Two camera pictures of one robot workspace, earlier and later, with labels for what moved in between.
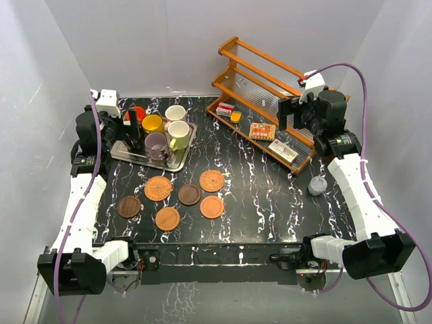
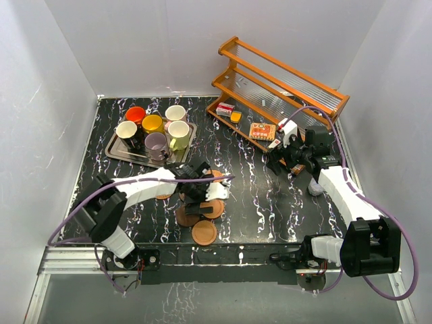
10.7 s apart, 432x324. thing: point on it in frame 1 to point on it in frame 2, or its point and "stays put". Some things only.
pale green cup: x=179 y=130 stays put
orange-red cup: x=140 y=115 stays put
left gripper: x=125 y=132 to x=194 y=205
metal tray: x=173 y=162 stays put
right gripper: x=287 y=107 to x=276 y=155
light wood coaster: x=211 y=207 stays put
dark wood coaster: x=128 y=206 to x=183 y=219
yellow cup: x=152 y=123 stays put
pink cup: x=175 y=113 stays put
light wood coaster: x=167 y=219 to x=204 y=232
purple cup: x=156 y=142 stays put
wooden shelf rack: x=246 y=100 stays put
